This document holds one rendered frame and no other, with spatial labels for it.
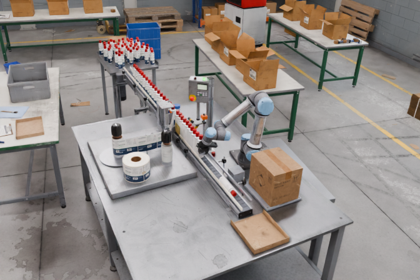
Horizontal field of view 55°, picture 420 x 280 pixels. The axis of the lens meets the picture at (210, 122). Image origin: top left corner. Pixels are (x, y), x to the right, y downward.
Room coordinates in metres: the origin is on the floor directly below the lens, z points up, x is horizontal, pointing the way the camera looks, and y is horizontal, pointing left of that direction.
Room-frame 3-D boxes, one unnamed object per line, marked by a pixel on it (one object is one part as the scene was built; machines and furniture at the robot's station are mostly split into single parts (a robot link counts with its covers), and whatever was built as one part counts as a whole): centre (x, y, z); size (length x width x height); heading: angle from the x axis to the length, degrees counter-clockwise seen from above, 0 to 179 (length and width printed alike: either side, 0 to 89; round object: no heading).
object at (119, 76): (4.55, 1.11, 0.71); 0.15 x 0.12 x 0.34; 117
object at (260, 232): (1.99, -0.34, 0.85); 0.30 x 0.26 x 0.04; 27
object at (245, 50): (5.00, -0.50, 0.96); 0.53 x 0.45 x 0.37; 110
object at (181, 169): (2.78, 0.57, 0.86); 0.80 x 0.67 x 0.05; 27
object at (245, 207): (2.88, 0.12, 0.86); 1.65 x 0.08 x 0.04; 27
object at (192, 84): (3.01, 0.09, 1.38); 0.17 x 0.10 x 0.19; 82
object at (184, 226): (2.72, 0.15, 0.82); 2.10 x 1.50 x 0.02; 27
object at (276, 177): (2.41, -0.48, 0.99); 0.30 x 0.24 x 0.27; 26
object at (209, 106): (2.98, 0.01, 1.16); 0.04 x 0.04 x 0.67; 27
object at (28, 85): (4.16, 2.02, 0.91); 0.60 x 0.40 x 0.22; 22
